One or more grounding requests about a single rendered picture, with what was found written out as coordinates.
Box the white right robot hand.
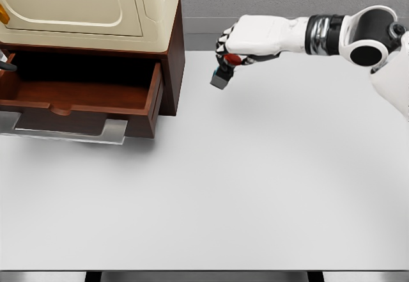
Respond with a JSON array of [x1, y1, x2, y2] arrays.
[[215, 14, 291, 73]]

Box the grey switch with red button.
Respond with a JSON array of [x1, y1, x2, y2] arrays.
[[209, 54, 243, 90]]

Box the brown wooden drawer silver handle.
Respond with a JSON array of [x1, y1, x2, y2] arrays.
[[0, 51, 165, 146]]

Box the brown cabinet with cream top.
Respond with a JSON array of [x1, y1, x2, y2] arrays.
[[0, 0, 187, 117]]

